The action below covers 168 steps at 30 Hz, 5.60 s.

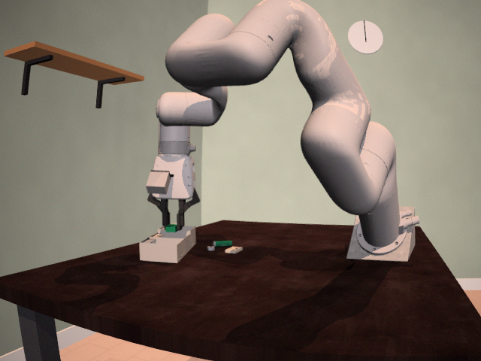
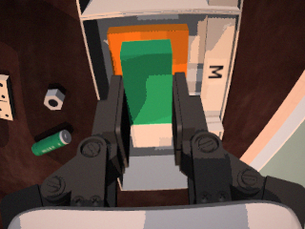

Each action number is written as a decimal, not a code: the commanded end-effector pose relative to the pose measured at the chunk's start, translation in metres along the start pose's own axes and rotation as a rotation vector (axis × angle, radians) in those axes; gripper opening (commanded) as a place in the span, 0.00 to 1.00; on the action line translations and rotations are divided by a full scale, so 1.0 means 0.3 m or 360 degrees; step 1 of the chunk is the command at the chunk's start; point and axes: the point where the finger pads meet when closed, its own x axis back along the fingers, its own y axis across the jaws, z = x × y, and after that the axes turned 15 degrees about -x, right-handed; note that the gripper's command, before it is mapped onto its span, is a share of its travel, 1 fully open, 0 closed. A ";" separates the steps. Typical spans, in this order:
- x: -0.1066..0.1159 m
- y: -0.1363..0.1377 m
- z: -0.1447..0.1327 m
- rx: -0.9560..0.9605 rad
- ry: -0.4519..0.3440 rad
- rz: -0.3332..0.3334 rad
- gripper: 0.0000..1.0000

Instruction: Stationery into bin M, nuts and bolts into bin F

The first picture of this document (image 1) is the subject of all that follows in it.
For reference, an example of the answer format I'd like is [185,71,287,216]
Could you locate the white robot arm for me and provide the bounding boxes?
[156,0,419,255]

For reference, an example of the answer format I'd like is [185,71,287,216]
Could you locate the peach domino tile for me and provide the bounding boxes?
[225,247,243,253]

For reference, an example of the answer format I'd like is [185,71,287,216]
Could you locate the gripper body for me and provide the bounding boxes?
[152,154,195,200]

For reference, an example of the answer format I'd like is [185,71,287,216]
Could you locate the peach open-top bin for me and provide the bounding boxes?
[139,226,196,263]

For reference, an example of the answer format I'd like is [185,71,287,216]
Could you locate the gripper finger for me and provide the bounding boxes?
[177,188,200,230]
[147,193,170,227]

